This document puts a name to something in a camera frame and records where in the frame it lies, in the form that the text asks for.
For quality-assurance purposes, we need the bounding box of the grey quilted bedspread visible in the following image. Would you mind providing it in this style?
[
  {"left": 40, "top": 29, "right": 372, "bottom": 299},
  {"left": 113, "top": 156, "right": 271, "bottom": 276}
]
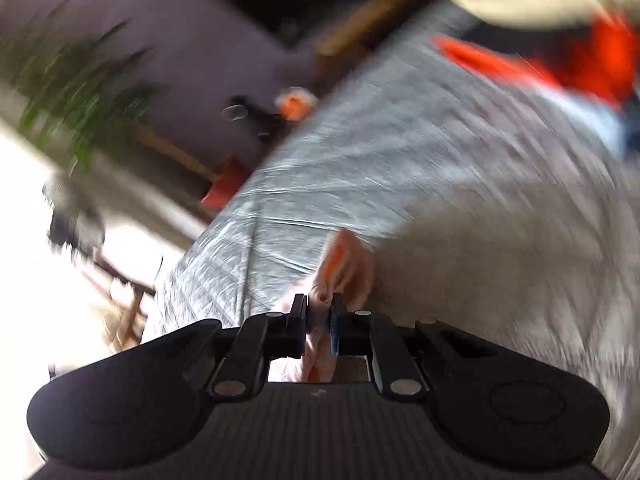
[{"left": 145, "top": 0, "right": 616, "bottom": 351}]

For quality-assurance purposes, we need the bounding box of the black speaker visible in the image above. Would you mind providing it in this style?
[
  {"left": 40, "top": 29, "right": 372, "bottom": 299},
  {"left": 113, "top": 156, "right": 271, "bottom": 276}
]
[{"left": 222, "top": 95, "right": 281, "bottom": 143}]

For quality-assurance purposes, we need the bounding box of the pink cloth garment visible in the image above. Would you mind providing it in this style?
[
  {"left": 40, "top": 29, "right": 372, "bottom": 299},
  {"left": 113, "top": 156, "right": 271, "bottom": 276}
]
[{"left": 282, "top": 229, "right": 377, "bottom": 386}]

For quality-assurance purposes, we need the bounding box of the green potted plant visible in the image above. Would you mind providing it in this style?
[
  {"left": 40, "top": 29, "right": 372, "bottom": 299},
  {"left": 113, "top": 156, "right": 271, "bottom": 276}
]
[{"left": 0, "top": 7, "right": 221, "bottom": 183}]

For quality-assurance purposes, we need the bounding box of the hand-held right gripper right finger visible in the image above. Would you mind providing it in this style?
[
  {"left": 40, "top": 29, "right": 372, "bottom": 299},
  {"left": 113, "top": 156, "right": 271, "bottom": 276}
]
[{"left": 330, "top": 292, "right": 503, "bottom": 402}]

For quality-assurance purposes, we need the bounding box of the red flower pot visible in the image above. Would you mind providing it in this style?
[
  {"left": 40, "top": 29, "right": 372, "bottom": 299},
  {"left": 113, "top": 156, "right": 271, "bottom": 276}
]
[{"left": 200, "top": 154, "right": 251, "bottom": 211}]

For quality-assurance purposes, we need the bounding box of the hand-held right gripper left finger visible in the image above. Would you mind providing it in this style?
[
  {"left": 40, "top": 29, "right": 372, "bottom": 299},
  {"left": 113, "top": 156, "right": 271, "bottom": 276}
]
[{"left": 182, "top": 294, "right": 309, "bottom": 402}]

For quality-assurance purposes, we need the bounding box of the white folded garment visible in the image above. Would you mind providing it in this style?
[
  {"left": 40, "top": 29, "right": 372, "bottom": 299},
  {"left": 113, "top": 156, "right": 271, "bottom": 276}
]
[{"left": 372, "top": 105, "right": 640, "bottom": 466}]

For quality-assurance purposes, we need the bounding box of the wooden chair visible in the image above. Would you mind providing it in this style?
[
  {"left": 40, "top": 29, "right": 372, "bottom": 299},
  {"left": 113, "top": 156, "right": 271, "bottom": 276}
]
[{"left": 90, "top": 252, "right": 158, "bottom": 353}]

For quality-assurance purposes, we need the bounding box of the orange tissue pack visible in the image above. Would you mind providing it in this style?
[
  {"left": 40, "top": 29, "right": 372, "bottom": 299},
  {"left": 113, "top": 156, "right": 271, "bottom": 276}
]
[{"left": 274, "top": 87, "right": 320, "bottom": 122}]

